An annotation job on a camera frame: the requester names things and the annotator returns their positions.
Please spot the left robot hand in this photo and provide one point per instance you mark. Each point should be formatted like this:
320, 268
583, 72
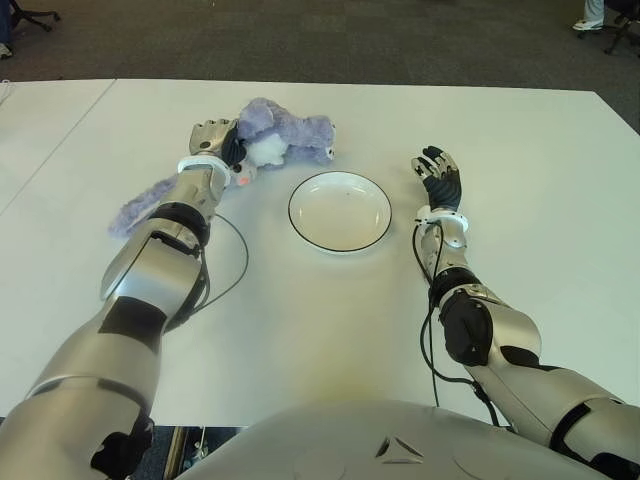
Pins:
210, 137

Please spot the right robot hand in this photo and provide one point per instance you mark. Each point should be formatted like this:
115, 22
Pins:
445, 190

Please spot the purple plush bunny doll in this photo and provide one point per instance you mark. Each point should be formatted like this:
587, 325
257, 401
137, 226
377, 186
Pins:
300, 135

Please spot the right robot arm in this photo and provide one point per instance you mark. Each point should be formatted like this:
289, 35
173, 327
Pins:
505, 340

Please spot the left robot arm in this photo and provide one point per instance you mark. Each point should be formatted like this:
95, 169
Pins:
145, 280

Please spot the white plate black rim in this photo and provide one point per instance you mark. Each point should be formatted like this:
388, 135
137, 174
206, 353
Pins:
340, 212

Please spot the black office chair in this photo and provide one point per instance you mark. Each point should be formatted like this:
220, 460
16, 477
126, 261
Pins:
35, 15
622, 30

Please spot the white sneaker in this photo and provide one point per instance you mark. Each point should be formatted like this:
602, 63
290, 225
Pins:
587, 25
5, 51

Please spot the light trouser leg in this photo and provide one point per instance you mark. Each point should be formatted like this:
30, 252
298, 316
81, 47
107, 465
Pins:
594, 9

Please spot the blue jeans leg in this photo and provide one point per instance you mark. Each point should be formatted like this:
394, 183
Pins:
4, 22

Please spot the silver robot torso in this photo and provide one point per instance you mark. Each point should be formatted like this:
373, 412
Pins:
350, 440

